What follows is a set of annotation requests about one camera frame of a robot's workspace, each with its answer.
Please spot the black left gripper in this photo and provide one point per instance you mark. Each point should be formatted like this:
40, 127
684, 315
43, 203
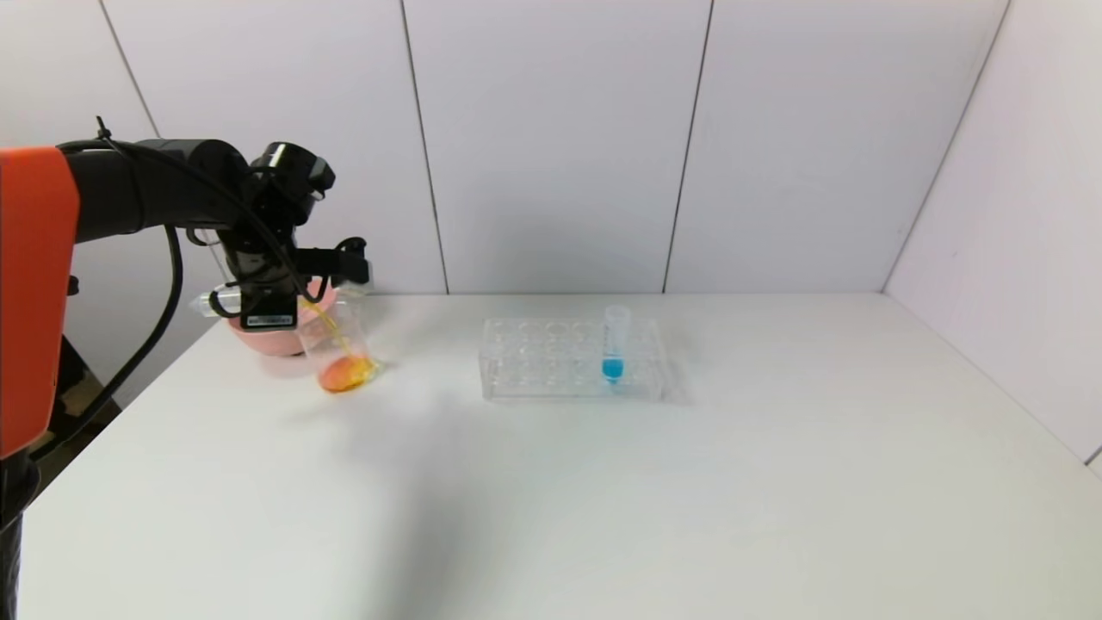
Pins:
269, 313

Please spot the test tube with yellow pigment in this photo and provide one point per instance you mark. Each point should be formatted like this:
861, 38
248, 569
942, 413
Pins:
205, 301

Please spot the orange and black left arm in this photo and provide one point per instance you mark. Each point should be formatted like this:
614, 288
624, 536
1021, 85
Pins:
34, 258

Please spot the clear glass beaker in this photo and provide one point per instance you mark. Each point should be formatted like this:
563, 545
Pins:
349, 375

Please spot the clear acrylic test tube rack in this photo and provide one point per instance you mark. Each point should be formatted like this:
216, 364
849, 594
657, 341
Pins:
534, 379

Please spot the test tube with blue pigment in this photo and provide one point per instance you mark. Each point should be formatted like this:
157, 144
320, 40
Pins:
612, 370

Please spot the pink plastic bowl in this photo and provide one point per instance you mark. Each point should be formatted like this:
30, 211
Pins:
267, 343

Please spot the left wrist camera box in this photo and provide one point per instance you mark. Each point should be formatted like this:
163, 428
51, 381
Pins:
344, 269

